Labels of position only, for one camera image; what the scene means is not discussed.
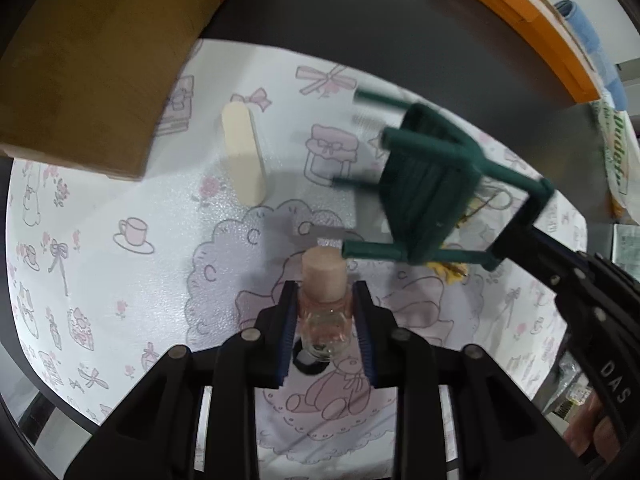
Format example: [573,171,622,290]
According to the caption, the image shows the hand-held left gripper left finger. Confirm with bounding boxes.
[65,280,300,480]

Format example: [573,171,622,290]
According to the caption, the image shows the orange flat box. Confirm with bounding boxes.
[446,0,602,107]

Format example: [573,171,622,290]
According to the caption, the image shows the white pink printed mat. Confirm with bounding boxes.
[5,37,592,480]

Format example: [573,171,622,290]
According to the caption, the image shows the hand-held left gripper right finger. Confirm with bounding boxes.
[352,280,596,480]

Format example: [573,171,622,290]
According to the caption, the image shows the cream rounded block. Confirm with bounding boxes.
[221,101,267,207]

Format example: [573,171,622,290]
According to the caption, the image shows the yellow crumpled wrapper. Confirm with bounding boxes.
[429,252,472,287]

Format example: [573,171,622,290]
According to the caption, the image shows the person's right hand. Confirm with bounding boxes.
[564,394,627,467]

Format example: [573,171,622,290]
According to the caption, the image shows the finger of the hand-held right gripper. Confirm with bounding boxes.
[490,222,588,306]

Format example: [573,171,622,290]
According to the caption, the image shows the blue cloth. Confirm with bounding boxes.
[554,0,629,111]

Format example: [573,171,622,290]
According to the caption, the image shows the green printed white packet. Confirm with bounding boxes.
[590,94,640,221]

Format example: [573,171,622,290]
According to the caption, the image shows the green toy chair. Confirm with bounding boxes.
[332,87,556,274]

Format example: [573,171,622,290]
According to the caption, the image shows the brown cardboard box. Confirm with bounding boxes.
[0,0,257,182]

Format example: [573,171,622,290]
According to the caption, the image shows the grey printed paper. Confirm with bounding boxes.
[612,222,640,281]

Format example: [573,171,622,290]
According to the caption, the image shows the small clear bottle pink cap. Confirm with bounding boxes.
[298,247,351,367]

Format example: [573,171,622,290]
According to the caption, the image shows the clear plastic packet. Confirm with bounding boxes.
[544,350,602,418]

